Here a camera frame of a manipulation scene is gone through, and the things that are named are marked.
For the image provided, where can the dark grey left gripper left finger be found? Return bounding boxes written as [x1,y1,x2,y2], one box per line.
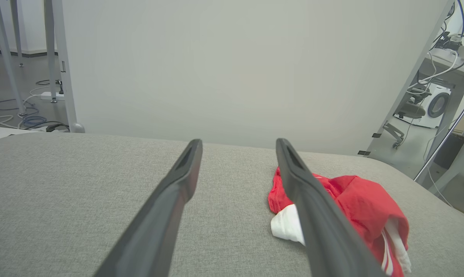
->
[94,138,204,277]

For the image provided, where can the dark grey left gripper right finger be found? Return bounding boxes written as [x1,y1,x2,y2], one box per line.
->
[275,138,386,277]

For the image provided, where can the red garment with white stripes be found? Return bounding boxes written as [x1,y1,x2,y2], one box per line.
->
[268,166,412,277]

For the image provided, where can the white power strip black plugs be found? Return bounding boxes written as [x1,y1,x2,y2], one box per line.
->
[35,122,70,133]

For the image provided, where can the grey office chair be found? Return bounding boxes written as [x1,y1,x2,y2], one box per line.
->
[383,87,427,150]

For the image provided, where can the black bin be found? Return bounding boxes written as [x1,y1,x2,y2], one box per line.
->
[433,133,464,170]

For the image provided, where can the chrome metal rod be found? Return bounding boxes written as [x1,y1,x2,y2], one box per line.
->
[414,90,464,182]

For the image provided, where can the white washing machine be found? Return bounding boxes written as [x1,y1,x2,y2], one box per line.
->
[403,83,452,129]

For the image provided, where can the white equipment box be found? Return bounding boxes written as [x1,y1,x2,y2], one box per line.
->
[0,126,44,145]

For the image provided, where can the grey desk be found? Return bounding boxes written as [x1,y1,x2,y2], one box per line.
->
[419,46,464,189]

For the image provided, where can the grey metal table leg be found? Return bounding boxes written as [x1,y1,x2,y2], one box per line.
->
[0,0,27,117]
[43,0,60,103]
[9,0,25,68]

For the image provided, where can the blue coiled cable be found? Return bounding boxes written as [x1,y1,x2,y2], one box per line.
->
[21,115,47,128]

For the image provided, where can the white partition panel grey frame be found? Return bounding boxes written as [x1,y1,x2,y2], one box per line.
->
[52,0,456,157]

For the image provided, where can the white desk cable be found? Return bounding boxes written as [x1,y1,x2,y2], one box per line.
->
[406,37,464,95]

